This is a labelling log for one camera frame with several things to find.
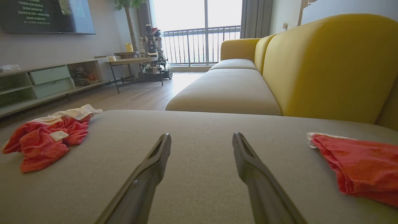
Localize red white basketball jersey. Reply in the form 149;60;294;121
2;104;103;173

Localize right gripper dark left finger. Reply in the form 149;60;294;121
95;133;172;224

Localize black wall television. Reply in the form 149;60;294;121
0;0;96;35

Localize long white TV cabinet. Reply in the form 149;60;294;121
0;58;114;118

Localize red shorts with white trim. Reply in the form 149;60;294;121
307;132;398;208

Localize white black wheeled robot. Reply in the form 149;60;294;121
138;24;173;81

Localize yellow sofa armrest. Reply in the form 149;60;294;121
220;38;261;62

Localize balcony sliding door frame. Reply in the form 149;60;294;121
149;0;243;67

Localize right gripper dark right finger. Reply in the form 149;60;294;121
232;132;308;224

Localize wooden side table black legs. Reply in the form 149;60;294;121
105;57;164;94

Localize grey sofa seat cushion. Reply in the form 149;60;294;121
208;58;258;71
165;68;282;116

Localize grey curtain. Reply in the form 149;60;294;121
240;0;274;39
137;0;156;41

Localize yellow sofa backrest cushion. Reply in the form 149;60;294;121
262;13;398;125
375;75;398;131
254;34;276;75

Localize indoor potted tree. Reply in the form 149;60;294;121
114;0;146;52

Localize metal balcony railing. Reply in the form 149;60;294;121
162;26;241;65

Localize pale green cabinet drawer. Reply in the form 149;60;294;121
33;78;75;99
29;65;71;85

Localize pile of items in shelf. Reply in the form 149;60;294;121
69;67;97;87

